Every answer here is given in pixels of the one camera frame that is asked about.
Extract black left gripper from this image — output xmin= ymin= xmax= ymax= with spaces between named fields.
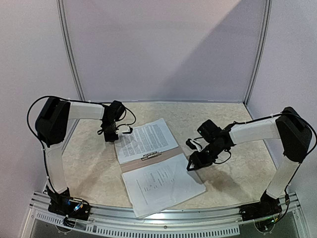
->
xmin=103 ymin=120 xmax=119 ymax=142

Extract pink paper folder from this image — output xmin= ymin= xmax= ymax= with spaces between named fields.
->
xmin=120 ymin=146 xmax=183 ymax=173

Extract white paper stack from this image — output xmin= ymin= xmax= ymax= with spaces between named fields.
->
xmin=115 ymin=118 xmax=178 ymax=164

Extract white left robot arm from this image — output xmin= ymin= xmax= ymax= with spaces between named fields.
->
xmin=35 ymin=96 xmax=126 ymax=215

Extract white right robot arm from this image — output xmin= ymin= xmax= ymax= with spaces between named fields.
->
xmin=187 ymin=107 xmax=317 ymax=216

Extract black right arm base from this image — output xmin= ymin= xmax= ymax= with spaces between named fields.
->
xmin=239 ymin=192 xmax=283 ymax=222

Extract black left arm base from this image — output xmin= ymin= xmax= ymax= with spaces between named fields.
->
xmin=48 ymin=189 xmax=91 ymax=221

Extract metal folder clip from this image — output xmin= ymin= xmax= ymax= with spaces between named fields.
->
xmin=141 ymin=151 xmax=162 ymax=161

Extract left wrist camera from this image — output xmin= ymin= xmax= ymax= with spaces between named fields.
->
xmin=116 ymin=124 xmax=133 ymax=134

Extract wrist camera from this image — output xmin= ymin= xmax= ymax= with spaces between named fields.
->
xmin=186 ymin=138 xmax=203 ymax=152
xmin=116 ymin=124 xmax=133 ymax=134

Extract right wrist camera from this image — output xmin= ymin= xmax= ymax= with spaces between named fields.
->
xmin=186 ymin=138 xmax=203 ymax=152

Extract aluminium front rail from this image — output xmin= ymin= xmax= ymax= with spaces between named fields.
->
xmin=22 ymin=192 xmax=310 ymax=238

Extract aluminium frame right post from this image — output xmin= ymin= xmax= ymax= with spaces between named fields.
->
xmin=243 ymin=0 xmax=272 ymax=107

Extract aluminium frame post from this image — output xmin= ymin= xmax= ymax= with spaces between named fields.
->
xmin=56 ymin=0 xmax=86 ymax=101
xmin=243 ymin=0 xmax=272 ymax=107

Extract aluminium frame left post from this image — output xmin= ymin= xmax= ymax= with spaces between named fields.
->
xmin=56 ymin=0 xmax=86 ymax=101

